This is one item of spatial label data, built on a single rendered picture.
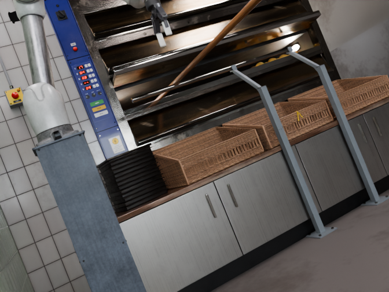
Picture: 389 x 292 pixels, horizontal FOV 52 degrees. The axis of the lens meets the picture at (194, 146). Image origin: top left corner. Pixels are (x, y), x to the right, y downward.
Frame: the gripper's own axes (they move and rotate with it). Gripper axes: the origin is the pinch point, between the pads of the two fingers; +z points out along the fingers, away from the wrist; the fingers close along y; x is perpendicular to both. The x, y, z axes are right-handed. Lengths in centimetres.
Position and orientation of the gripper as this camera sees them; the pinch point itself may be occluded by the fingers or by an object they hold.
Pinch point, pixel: (165, 38)
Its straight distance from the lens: 202.4
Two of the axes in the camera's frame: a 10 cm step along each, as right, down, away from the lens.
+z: 3.4, 9.4, -0.6
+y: 2.9, -1.6, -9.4
